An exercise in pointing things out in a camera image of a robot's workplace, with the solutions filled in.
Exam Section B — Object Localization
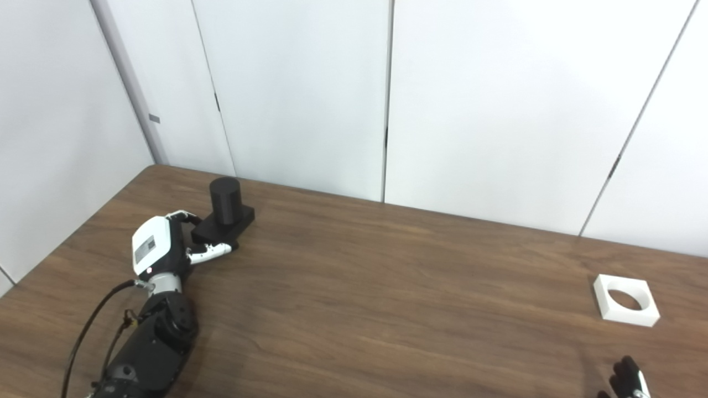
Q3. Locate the white and black left hand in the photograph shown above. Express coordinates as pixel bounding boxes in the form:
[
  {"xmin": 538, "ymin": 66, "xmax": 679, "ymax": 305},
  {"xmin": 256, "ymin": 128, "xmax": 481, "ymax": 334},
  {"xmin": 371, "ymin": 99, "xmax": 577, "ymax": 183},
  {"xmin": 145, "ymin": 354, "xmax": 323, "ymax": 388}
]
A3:
[{"xmin": 132, "ymin": 210, "xmax": 233, "ymax": 277}]

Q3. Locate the white and black right hand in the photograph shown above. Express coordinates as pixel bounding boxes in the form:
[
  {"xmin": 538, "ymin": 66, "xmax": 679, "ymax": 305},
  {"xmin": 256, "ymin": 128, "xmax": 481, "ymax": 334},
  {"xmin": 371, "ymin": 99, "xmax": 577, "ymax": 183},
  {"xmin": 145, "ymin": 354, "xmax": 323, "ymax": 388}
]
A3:
[{"xmin": 596, "ymin": 355, "xmax": 653, "ymax": 398}]

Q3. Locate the white square piece with hole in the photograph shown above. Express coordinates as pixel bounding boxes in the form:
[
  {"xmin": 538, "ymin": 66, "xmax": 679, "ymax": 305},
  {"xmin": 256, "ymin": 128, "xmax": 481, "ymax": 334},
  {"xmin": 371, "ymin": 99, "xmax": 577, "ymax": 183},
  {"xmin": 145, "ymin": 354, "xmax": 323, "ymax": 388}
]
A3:
[{"xmin": 593, "ymin": 274, "xmax": 661, "ymax": 328}]

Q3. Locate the black peg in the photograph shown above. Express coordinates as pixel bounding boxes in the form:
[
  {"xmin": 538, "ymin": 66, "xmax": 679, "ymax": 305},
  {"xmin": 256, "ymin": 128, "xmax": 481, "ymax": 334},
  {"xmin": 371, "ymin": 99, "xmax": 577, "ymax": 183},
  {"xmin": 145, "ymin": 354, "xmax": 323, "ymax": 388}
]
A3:
[{"xmin": 191, "ymin": 176, "xmax": 256, "ymax": 250}]

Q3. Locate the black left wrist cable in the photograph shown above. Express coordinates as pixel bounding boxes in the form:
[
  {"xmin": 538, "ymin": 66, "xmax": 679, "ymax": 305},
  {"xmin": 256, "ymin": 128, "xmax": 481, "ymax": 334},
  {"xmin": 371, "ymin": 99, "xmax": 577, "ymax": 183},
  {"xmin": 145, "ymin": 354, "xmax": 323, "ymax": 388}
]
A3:
[{"xmin": 60, "ymin": 279, "xmax": 139, "ymax": 398}]

